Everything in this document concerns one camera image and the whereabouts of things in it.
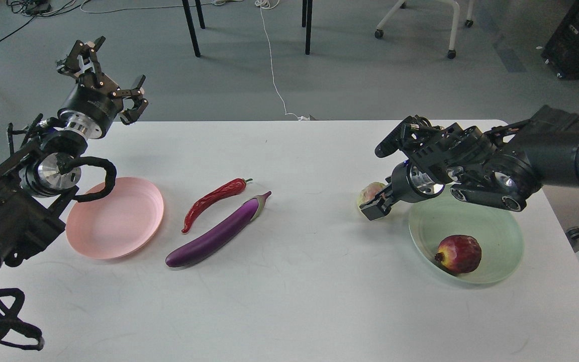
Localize pink plate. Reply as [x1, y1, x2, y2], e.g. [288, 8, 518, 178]
[66, 177, 164, 260]

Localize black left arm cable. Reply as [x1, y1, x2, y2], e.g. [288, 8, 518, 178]
[58, 156, 118, 203]

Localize purple eggplant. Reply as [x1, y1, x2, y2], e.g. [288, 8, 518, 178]
[165, 192, 272, 268]

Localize black table leg right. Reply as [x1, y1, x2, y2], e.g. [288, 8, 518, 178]
[301, 0, 313, 55]

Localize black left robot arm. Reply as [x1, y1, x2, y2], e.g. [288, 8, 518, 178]
[0, 37, 148, 350]

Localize black table leg left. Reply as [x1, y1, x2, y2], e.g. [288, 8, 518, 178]
[181, 0, 206, 58]

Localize black cables on floor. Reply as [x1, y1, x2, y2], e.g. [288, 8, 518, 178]
[0, 0, 94, 58]

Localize yellow-green peach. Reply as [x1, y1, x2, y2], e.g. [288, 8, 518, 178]
[356, 182, 386, 208]

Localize white cable on floor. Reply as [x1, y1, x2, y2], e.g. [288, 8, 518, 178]
[254, 0, 317, 121]

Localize light green plate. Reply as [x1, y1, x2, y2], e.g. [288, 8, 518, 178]
[408, 188, 524, 286]

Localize red pomegranate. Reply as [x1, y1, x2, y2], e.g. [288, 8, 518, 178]
[434, 235, 482, 274]

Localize white wheeled chair base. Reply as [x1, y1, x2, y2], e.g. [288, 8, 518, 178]
[373, 1, 477, 60]

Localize red chili pepper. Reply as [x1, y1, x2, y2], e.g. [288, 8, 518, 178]
[181, 178, 253, 234]

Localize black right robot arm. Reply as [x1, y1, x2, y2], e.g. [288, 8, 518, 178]
[359, 105, 579, 220]

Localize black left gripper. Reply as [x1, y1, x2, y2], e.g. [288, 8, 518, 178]
[56, 35, 149, 139]

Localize black table leg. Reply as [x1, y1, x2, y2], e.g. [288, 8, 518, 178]
[181, 0, 206, 58]
[301, 0, 313, 55]

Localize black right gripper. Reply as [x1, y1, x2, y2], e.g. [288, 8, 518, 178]
[360, 161, 445, 221]

